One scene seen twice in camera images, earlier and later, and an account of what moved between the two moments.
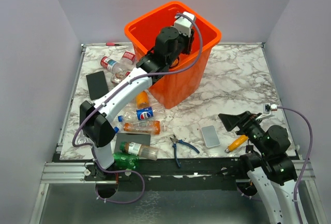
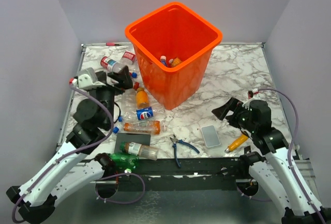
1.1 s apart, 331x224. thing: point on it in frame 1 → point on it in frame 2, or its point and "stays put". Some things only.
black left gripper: x=188 y=40 → x=123 y=76
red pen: x=112 y=44 stays put
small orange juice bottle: x=143 y=100 stays put
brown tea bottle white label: x=147 y=152 stays put
